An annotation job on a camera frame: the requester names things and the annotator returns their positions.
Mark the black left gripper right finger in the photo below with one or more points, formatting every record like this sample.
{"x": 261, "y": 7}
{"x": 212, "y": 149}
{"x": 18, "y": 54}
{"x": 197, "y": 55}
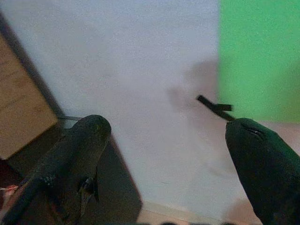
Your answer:
{"x": 264, "y": 168}

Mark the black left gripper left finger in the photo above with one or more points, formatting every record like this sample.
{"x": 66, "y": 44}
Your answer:
{"x": 77, "y": 145}

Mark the brown cardboard box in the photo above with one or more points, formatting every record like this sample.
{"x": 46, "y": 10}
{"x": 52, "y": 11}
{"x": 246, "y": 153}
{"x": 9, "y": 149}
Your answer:
{"x": 23, "y": 105}

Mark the crossed black tape strips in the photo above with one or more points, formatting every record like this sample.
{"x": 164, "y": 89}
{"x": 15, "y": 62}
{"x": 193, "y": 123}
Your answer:
{"x": 211, "y": 106}

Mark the green wall sheet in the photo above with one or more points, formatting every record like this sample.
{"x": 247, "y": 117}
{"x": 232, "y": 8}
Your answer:
{"x": 257, "y": 58}

